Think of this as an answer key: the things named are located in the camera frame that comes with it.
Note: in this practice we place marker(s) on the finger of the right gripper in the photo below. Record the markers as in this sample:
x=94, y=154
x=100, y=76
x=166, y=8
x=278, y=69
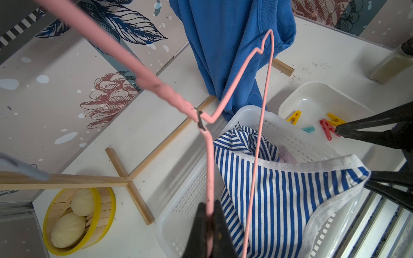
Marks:
x=392, y=128
x=383, y=183

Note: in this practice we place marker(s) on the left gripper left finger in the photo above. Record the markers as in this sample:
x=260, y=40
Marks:
x=197, y=242

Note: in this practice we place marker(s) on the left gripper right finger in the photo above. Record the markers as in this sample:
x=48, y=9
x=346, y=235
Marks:
x=222, y=242

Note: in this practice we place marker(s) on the red clothespin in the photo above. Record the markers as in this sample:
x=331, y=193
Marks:
x=328, y=129

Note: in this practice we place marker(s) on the striped tank top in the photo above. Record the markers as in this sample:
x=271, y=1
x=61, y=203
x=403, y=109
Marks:
x=275, y=209

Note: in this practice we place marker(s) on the pink tank top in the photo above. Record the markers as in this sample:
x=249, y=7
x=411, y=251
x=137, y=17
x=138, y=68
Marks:
x=286, y=156

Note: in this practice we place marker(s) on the blue tank top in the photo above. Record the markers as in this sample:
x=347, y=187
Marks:
x=223, y=33

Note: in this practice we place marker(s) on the pink wire hanger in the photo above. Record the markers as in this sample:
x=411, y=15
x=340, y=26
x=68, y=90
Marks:
x=76, y=18

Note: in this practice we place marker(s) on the white wire hanger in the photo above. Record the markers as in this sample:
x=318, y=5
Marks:
x=10, y=164

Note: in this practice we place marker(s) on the spice jar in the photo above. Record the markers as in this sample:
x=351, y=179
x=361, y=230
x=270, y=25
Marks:
x=394, y=64

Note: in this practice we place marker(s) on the white plastic tray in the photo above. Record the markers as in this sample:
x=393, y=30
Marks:
x=316, y=100

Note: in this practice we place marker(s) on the yellow steamer with buns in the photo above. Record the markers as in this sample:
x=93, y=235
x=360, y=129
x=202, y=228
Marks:
x=77, y=219

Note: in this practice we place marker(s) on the wooden clothes rack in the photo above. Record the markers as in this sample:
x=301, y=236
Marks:
x=52, y=110

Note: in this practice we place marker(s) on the black wall basket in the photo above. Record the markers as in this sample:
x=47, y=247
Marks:
x=23, y=20

